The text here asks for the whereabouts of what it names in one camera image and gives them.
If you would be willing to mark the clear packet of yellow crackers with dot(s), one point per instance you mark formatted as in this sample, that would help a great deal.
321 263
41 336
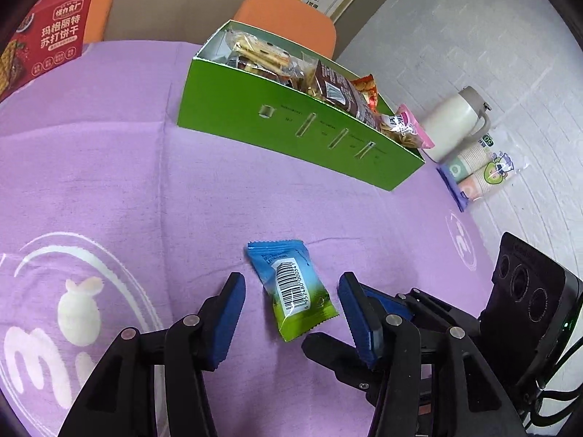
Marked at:
259 52

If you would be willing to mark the orange chair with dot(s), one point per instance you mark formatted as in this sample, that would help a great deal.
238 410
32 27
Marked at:
102 9
291 18

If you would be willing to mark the brown paper bag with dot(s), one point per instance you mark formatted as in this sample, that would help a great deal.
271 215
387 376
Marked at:
182 0

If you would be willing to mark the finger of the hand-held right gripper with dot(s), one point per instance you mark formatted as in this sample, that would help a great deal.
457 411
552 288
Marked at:
332 350
396 306

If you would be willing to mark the clear packet of brown snack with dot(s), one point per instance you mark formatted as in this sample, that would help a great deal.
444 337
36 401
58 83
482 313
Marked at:
307 77

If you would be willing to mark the pink snack packet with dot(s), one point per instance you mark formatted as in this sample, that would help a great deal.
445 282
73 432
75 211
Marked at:
410 123

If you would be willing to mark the blue and green snack packet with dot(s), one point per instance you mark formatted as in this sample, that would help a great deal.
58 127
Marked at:
291 291

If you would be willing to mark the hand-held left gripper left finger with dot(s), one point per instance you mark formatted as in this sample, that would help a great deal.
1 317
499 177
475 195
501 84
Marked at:
227 323

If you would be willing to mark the red cracker box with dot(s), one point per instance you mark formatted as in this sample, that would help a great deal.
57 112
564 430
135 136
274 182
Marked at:
50 32

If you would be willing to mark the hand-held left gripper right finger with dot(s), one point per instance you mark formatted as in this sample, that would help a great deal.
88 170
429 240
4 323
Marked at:
357 323

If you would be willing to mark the white thermos jug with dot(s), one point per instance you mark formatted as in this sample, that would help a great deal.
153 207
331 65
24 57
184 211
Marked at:
451 123

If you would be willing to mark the pack of paper cups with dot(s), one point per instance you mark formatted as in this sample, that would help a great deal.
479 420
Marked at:
478 168

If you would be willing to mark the green cardboard box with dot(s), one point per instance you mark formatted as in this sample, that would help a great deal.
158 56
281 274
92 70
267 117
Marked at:
273 136

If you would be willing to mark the dark brown snack packet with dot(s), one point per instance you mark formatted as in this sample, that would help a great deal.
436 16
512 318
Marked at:
341 95

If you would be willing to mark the red crispy snack packet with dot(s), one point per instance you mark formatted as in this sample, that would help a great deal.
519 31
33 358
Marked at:
366 89

